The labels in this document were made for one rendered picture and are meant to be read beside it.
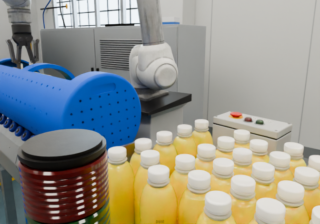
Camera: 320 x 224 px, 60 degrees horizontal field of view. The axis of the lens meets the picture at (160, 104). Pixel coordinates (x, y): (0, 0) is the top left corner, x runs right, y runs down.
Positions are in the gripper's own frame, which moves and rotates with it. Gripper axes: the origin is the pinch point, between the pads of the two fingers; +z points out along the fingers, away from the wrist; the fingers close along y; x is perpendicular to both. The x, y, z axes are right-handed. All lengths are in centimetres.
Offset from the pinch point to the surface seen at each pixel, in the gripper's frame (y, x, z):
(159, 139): 0, 85, 11
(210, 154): -1, 98, 11
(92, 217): 35, 114, 0
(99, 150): 34, 114, -5
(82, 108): 7, 61, 6
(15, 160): 13.7, 14.5, 34.1
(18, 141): 11.4, 13.8, 26.7
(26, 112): 14.0, 36.0, 9.9
